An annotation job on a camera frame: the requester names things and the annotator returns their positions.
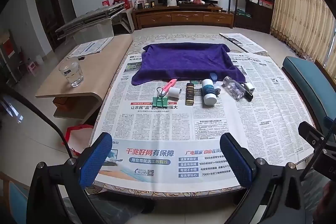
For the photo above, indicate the curved wooden side table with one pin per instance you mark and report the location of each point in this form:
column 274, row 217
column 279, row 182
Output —
column 105, row 74

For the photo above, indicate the clear plastic bottle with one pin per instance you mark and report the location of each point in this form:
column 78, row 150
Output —
column 235, row 88

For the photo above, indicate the white charger cube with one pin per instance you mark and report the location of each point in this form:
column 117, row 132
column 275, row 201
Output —
column 250, row 87

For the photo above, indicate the photo frame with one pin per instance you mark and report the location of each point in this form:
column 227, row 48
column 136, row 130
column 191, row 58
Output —
column 140, row 2

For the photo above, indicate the red gift boxes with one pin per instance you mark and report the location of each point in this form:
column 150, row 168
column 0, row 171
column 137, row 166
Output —
column 119, row 2

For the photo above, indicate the white and blue bottle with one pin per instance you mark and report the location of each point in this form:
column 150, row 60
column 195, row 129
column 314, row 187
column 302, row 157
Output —
column 209, row 92

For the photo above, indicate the newspaper with blue print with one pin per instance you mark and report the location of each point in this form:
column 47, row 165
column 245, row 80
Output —
column 90, row 47

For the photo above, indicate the wooden television cabinet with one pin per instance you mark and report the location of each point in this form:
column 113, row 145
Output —
column 183, row 16

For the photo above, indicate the newspaper sheet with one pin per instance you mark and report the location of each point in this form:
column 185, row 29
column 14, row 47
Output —
column 275, row 98

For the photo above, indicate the purple towel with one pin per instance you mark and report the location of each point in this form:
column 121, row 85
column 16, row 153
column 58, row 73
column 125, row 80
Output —
column 183, row 61

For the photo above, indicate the red plastic stool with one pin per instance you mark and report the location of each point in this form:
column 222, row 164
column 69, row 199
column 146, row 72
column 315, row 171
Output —
column 78, row 138

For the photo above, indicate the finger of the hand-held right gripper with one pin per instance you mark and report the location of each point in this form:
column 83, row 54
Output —
column 311, row 133

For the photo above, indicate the black stick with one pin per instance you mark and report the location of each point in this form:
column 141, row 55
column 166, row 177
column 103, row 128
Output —
column 248, row 96

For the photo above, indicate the teal cushioned chair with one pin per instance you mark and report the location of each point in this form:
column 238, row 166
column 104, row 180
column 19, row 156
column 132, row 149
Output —
column 14, row 197
column 309, row 82

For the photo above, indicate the grey folded bed frame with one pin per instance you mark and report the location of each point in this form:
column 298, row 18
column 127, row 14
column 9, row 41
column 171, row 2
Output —
column 89, row 16

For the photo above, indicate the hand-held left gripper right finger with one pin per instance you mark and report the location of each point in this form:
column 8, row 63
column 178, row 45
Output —
column 236, row 161

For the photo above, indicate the white tape roll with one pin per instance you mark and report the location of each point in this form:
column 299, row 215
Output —
column 174, row 94

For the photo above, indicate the brown teapot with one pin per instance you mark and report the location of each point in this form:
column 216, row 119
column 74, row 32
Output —
column 197, row 1

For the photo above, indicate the green binder clip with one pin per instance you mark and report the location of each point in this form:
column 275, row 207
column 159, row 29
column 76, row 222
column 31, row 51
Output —
column 160, row 102

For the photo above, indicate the blue plastic object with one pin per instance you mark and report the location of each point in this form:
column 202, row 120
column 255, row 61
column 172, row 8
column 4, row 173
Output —
column 214, row 77

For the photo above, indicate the beige patterned curtain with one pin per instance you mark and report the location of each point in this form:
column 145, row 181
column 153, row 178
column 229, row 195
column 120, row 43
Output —
column 299, row 3

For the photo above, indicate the pink stool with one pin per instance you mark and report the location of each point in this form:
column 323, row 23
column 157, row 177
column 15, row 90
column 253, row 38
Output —
column 32, row 66

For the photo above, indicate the folded newspaper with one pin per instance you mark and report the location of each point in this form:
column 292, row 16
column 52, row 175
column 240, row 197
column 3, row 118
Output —
column 244, row 41

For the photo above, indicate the pink highlighter pen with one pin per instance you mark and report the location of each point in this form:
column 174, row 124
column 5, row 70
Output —
column 169, row 83

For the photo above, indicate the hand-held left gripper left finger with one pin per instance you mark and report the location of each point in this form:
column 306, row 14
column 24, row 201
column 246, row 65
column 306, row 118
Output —
column 95, row 161

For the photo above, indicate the white plastic box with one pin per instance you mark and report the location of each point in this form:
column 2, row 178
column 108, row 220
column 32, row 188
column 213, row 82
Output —
column 93, row 29

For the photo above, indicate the dark wooden door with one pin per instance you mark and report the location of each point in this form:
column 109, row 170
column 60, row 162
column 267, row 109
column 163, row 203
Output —
column 50, row 19

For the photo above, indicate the clear drinking glass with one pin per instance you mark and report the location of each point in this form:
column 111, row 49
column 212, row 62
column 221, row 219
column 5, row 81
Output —
column 71, row 74

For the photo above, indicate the brown box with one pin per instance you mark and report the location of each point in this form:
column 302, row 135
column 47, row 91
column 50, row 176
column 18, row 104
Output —
column 64, row 103

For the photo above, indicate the small black object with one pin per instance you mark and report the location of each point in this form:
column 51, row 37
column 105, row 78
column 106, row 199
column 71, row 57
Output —
column 81, row 58

